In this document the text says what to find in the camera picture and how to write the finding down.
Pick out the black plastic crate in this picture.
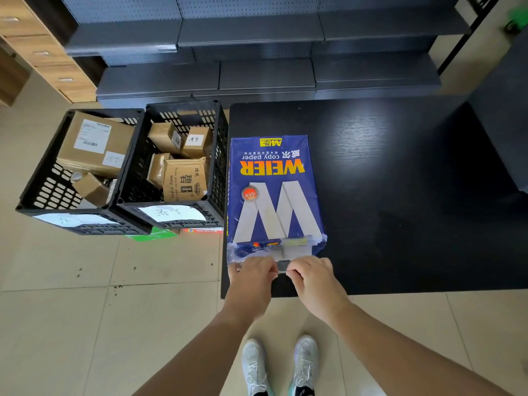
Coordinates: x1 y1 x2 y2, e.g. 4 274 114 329
109 100 229 230
15 109 153 237

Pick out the taped small cardboard box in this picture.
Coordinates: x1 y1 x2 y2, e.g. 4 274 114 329
147 153 174 189

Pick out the small cardboard box white sticker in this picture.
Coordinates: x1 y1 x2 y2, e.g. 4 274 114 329
147 122 182 155

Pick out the person's right white sneaker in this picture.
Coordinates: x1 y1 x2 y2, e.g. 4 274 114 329
288 334 319 396

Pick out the dark grey metal shelf unit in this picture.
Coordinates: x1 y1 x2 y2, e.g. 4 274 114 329
58 0 472 110

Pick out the person's left forearm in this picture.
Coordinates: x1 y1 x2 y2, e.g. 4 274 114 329
132 303 271 396

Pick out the small cardboard box handwritten label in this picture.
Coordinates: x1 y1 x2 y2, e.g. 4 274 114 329
180 126 214 160

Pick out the person's left hand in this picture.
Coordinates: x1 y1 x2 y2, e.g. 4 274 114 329
228 255 279 322

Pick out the person's right forearm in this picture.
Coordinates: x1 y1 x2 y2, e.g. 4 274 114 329
326 302 515 396

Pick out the person's left white sneaker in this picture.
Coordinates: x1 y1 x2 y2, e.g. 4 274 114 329
241 338 276 396

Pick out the small plain cardboard box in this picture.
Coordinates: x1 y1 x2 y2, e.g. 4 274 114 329
72 172 111 208

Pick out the green object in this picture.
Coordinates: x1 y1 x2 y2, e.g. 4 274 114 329
505 5 528 36

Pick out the black furniture piece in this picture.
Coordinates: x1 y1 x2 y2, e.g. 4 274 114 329
468 28 528 195

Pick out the white handwritten paper label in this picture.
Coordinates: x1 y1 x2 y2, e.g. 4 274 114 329
32 213 121 227
137 205 207 223

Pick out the brown printed paper packet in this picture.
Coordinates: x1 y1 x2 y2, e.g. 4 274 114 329
163 157 210 203

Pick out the person's white sneaker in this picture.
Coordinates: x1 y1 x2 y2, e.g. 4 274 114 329
288 334 319 396
241 338 276 396

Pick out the black metal stand leg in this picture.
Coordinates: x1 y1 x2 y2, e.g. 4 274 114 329
437 0 503 75

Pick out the blue copy paper ream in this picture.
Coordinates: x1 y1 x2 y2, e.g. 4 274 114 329
225 135 329 269

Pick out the person's right hand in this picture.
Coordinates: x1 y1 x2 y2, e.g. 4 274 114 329
285 256 352 326

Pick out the wooden drawer cabinet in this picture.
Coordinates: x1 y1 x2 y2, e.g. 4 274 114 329
0 0 98 104

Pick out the green carton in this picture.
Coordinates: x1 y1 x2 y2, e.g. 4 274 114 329
125 227 180 243

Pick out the large labelled cardboard box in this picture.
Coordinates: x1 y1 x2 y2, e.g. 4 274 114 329
56 111 136 178

